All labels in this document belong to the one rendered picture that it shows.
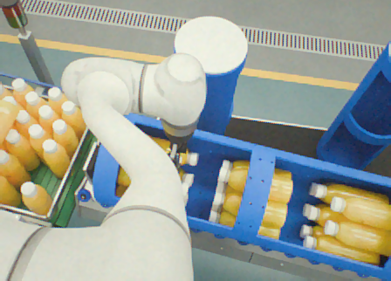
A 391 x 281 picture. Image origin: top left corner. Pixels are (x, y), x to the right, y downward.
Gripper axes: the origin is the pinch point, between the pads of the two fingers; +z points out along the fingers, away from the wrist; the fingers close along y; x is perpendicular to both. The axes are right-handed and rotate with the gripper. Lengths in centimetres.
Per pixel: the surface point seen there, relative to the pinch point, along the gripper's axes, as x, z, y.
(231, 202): -17.5, 4.7, -6.8
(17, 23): 64, 1, 33
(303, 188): -39.8, 18.8, 9.2
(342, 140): -79, 103, 83
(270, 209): -28.4, 4.0, -6.1
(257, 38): -16, 119, 160
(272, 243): -30.9, 6.9, -14.6
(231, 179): -15.9, 1.4, -1.6
